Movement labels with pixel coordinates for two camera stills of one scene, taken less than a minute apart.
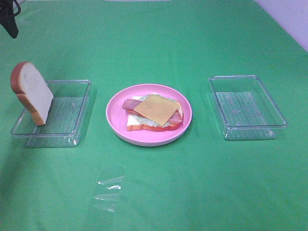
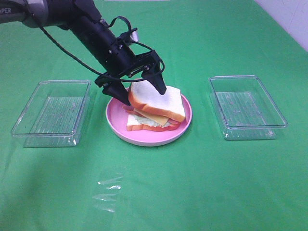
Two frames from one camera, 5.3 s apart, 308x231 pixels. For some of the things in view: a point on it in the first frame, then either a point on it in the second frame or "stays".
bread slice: x=133 y=124 stays
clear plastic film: x=107 y=199 stays
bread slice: x=31 y=88 -> x=143 y=94
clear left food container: x=64 y=124 stays
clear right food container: x=245 y=109 stays
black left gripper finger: x=10 y=25 -> x=120 y=61
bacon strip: x=131 y=104 -> x=173 y=123
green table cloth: x=199 y=182 stays
